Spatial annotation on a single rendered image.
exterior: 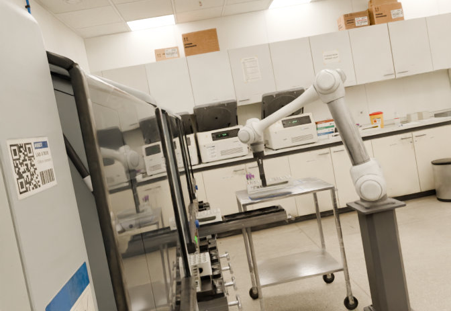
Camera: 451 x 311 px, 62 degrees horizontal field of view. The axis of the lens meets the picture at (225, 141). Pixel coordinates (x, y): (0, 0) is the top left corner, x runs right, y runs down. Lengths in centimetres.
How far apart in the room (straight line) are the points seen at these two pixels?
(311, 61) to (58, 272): 478
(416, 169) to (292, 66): 194
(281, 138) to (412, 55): 205
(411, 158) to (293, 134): 148
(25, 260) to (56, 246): 4
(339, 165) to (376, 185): 261
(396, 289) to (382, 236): 32
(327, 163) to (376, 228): 234
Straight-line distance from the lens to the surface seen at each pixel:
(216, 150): 439
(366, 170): 215
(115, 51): 520
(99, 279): 99
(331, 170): 468
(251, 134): 223
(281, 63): 484
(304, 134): 456
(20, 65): 25
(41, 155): 25
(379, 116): 522
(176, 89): 469
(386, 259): 248
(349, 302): 276
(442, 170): 492
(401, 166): 504
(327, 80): 209
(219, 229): 209
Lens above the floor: 134
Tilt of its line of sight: 3 degrees down
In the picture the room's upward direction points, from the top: 10 degrees counter-clockwise
